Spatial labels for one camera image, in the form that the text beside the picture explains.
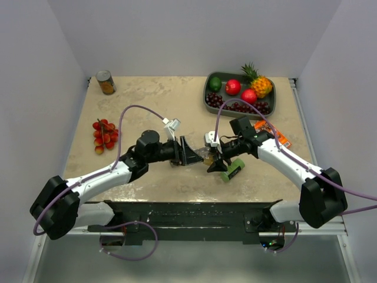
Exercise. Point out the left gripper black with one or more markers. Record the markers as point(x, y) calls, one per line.
point(188, 156)

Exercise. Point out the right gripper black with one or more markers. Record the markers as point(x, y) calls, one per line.
point(218, 165)

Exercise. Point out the amber pill bottle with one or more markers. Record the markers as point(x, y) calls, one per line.
point(208, 160)

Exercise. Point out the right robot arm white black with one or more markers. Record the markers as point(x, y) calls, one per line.
point(320, 196)

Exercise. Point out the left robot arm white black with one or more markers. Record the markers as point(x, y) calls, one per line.
point(56, 208)

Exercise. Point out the green cylindrical bottle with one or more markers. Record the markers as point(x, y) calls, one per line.
point(233, 169)

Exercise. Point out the orange snack packet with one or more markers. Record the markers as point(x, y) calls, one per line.
point(262, 125)

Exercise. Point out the dark red grape bunch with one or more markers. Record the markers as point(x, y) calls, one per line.
point(215, 101)

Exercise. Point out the red apple right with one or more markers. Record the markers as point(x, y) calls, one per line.
point(249, 96)

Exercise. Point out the red apple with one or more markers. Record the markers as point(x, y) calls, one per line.
point(233, 87)
point(249, 96)

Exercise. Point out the green lime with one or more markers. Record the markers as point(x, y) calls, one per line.
point(215, 84)

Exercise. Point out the red apple left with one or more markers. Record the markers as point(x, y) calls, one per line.
point(233, 87)

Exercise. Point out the red cherry tomato bunch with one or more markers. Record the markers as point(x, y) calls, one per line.
point(105, 135)

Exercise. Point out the small pineapple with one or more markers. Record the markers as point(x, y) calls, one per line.
point(260, 84)

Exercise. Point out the tin can orange label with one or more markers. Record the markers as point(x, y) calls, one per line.
point(106, 82)

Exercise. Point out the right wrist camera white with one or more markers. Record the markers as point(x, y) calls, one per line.
point(211, 139)

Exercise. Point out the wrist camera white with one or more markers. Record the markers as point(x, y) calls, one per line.
point(170, 126)
point(211, 139)

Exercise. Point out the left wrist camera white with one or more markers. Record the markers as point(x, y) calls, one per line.
point(170, 126)

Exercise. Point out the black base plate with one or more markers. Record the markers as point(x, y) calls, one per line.
point(146, 221)

